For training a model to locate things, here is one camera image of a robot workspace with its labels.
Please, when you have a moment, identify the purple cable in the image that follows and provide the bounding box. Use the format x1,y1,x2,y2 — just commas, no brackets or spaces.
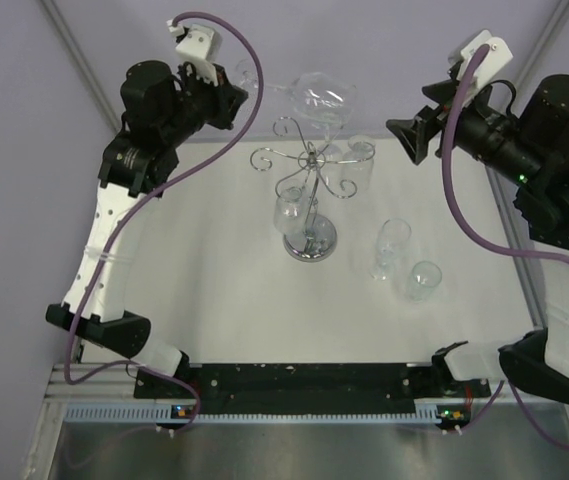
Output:
63,13,265,431
441,43,569,454

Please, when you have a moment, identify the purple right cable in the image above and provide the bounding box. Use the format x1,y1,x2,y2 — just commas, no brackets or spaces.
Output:
441,43,569,454

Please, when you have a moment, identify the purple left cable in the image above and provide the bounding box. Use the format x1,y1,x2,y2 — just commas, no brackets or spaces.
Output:
63,13,265,431

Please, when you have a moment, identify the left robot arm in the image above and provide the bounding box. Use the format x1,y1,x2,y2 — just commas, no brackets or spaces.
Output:
45,60,248,397

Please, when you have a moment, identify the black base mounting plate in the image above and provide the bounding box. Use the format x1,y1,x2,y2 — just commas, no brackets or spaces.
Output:
133,362,495,416

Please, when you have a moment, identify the tall clear wine glass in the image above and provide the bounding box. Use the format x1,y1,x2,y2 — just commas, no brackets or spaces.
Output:
233,58,359,132

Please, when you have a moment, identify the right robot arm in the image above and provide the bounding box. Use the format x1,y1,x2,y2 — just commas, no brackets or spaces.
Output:
386,74,569,405

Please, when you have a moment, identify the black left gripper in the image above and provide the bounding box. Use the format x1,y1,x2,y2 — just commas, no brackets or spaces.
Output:
158,61,245,148

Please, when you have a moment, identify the left controller board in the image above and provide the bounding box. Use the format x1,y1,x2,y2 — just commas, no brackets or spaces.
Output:
64,403,195,424

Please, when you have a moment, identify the small clear wine glass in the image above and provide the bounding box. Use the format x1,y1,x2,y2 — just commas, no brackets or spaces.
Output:
273,185,310,236

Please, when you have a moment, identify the etched clear wine glass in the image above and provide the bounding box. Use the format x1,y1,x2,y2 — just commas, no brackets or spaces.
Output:
317,125,343,189

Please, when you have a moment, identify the controller board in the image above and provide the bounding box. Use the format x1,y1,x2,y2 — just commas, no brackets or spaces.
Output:
414,397,474,429
64,403,195,424

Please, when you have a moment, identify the chrome wine glass rack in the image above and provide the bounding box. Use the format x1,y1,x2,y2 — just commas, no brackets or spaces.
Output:
249,116,376,263

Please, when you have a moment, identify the right controller board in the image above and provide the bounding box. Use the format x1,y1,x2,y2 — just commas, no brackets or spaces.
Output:
414,397,474,429

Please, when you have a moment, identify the aluminium frame rail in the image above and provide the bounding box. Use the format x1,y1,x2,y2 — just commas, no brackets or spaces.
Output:
43,357,569,409

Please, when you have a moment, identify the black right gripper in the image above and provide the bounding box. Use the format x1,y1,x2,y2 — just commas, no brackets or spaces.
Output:
385,78,544,189

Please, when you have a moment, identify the clear ribbed glass tumbler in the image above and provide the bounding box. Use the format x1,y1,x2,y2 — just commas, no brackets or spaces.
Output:
342,135,376,194

